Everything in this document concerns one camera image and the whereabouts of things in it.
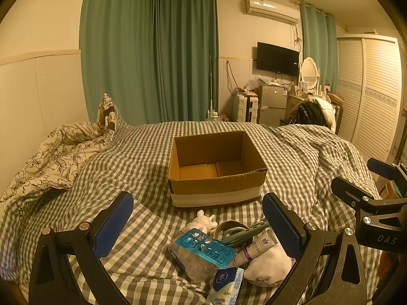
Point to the blue blister pack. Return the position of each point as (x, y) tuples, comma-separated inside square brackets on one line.
[(203, 247)]

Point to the white garment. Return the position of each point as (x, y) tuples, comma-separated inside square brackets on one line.
[(327, 111)]

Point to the white air conditioner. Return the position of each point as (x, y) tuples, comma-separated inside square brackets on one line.
[(272, 9)]

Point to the light green curtain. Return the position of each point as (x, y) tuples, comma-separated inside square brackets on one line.
[(318, 44)]

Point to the white louvered wardrobe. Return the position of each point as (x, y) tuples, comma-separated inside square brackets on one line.
[(368, 95)]

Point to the black clothing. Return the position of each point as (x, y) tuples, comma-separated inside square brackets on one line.
[(305, 114)]

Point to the cardboard box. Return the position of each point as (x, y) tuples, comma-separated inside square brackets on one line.
[(216, 193)]

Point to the white suitcase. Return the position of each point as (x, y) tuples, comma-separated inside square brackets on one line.
[(243, 108)]

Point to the black wall television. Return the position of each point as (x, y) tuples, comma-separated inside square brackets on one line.
[(277, 58)]

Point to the dark green curtain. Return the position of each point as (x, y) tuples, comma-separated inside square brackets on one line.
[(187, 54), (117, 54)]

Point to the clear plastic packet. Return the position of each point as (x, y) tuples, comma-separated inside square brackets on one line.
[(197, 270)]

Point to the floral duvet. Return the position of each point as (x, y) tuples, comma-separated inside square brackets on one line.
[(47, 165)]

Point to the tape roll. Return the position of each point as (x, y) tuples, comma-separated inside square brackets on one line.
[(222, 227)]

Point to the white sock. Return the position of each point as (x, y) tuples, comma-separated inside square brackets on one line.
[(270, 270)]

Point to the white mop pole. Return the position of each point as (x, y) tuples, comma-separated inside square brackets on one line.
[(210, 85)]

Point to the silver small fridge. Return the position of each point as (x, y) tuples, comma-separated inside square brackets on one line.
[(272, 103)]

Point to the white oval mirror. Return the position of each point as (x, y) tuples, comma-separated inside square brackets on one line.
[(309, 71)]

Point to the white plush toy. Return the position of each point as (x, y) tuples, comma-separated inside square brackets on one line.
[(203, 219)]

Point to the blue white tissue packet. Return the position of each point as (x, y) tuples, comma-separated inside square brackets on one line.
[(225, 286)]

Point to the brown patterned pillow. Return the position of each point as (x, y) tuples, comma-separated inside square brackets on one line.
[(108, 114)]

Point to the dark dressing table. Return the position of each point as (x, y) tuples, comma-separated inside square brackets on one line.
[(291, 101)]

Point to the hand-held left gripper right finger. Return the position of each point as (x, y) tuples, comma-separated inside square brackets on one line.
[(283, 228)]

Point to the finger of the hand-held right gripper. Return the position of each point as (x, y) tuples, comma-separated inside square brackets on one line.
[(351, 192), (381, 166)]

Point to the grey checked bed sheet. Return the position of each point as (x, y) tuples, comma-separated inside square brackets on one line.
[(127, 165)]

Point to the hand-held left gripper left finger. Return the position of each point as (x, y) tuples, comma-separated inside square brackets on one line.
[(111, 228)]

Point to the white cream tube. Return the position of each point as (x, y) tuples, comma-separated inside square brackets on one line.
[(257, 246)]

